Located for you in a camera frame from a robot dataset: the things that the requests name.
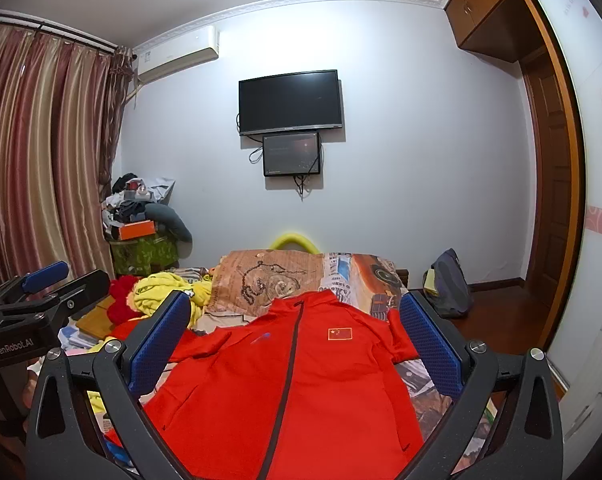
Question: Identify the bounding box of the yellow curved headrest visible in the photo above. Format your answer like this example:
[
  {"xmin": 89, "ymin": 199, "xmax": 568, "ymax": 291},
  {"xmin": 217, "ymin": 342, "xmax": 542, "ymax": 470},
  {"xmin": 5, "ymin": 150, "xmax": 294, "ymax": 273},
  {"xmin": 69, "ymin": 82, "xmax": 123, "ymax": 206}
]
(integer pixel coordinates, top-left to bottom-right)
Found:
[{"xmin": 269, "ymin": 232, "xmax": 321, "ymax": 255}]

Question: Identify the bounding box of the green patterned storage box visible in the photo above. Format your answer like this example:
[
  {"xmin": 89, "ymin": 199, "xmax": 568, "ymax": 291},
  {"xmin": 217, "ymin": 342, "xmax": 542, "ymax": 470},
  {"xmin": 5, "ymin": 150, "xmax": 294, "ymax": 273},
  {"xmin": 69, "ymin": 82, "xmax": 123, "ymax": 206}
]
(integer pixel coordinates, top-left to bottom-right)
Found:
[{"xmin": 110, "ymin": 234, "xmax": 179, "ymax": 276}]

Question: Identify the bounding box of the striped red gold curtain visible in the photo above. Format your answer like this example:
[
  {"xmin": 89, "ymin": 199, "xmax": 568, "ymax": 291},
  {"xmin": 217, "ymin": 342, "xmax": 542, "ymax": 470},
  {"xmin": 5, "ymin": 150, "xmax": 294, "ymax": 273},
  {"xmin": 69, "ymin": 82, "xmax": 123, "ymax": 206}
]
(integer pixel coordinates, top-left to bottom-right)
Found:
[{"xmin": 0, "ymin": 24, "xmax": 133, "ymax": 283}]

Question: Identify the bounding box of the dark blue backpack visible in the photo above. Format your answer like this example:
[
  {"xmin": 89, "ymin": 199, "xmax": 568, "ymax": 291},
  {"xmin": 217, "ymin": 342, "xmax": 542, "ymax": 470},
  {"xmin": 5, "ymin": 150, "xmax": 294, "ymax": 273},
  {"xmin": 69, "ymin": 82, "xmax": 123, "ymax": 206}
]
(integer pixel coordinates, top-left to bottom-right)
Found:
[{"xmin": 423, "ymin": 248, "xmax": 474, "ymax": 318}]

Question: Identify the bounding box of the small black wall monitor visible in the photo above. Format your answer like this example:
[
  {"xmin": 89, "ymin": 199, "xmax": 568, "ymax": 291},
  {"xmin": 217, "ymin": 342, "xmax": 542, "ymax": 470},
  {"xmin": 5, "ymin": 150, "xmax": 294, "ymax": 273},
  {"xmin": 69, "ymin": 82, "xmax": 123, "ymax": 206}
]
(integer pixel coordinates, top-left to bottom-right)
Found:
[{"xmin": 262, "ymin": 132, "xmax": 322, "ymax": 178}]

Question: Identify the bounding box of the black wall television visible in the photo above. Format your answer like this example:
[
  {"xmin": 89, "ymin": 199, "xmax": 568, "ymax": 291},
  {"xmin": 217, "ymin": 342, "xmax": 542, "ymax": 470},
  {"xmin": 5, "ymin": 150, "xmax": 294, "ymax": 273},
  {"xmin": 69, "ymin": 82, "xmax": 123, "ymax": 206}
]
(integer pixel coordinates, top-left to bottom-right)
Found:
[{"xmin": 238, "ymin": 70, "xmax": 343, "ymax": 136}]

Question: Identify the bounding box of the wooden overhead cabinet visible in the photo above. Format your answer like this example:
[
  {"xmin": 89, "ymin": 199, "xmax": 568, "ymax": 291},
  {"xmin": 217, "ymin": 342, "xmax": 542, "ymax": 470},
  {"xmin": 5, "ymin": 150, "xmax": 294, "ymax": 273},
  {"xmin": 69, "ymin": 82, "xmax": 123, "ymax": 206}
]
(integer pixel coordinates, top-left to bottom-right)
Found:
[{"xmin": 445, "ymin": 0, "xmax": 546, "ymax": 63}]

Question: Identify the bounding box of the grey neck pillow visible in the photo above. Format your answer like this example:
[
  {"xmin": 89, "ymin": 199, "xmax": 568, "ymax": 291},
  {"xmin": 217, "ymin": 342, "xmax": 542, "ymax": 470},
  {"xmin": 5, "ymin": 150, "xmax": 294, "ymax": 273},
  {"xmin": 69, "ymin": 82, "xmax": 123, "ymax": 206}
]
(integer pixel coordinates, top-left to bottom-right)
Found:
[{"xmin": 144, "ymin": 203, "xmax": 193, "ymax": 243}]

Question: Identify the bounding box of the yellow cartoon blanket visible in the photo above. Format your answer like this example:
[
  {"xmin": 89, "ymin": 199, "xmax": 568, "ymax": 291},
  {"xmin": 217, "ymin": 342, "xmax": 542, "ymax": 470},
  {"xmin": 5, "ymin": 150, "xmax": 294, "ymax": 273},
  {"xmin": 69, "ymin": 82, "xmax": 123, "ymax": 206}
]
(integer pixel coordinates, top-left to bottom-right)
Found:
[{"xmin": 126, "ymin": 272, "xmax": 212, "ymax": 330}]

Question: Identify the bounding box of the orange box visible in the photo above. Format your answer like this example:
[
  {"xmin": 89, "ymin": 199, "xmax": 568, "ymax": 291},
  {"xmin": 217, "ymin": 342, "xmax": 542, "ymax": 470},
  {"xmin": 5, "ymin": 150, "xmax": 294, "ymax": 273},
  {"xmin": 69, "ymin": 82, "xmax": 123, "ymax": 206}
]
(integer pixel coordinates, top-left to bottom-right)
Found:
[{"xmin": 115, "ymin": 220, "xmax": 156, "ymax": 240}]

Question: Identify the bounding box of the printed newspaper bedspread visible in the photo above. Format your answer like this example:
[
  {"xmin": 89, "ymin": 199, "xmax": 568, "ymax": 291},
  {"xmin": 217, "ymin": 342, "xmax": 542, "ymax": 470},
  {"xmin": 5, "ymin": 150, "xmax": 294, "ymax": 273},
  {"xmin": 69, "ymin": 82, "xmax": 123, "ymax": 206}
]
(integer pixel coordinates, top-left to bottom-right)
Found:
[{"xmin": 111, "ymin": 251, "xmax": 435, "ymax": 441}]

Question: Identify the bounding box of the red zip jacket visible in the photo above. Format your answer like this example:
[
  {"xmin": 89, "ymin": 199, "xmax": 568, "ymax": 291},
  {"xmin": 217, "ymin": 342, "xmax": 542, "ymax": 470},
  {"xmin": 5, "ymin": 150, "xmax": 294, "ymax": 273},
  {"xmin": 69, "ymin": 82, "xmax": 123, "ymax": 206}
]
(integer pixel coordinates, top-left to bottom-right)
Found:
[{"xmin": 104, "ymin": 288, "xmax": 426, "ymax": 480}]

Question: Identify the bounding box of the wooden door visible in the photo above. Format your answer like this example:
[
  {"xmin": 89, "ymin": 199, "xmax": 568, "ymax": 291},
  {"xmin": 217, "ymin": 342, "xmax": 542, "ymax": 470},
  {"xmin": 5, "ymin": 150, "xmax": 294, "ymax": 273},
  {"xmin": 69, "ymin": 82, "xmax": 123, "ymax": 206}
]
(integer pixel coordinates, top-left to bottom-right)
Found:
[{"xmin": 522, "ymin": 49, "xmax": 572, "ymax": 347}]

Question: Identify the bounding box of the red plush cloth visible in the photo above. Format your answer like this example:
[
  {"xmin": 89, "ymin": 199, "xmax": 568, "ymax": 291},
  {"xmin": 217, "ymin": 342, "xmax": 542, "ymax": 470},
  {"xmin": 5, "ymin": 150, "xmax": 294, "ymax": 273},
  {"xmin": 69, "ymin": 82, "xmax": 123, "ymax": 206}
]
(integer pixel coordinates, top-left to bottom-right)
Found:
[{"xmin": 107, "ymin": 275, "xmax": 142, "ymax": 325}]

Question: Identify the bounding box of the white air conditioner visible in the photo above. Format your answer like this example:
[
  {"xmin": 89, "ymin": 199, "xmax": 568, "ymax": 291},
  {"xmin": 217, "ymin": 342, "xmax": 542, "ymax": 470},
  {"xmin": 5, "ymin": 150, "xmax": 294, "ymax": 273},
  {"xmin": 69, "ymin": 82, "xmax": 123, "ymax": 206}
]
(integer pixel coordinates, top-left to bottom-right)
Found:
[{"xmin": 137, "ymin": 25, "xmax": 219, "ymax": 84}]

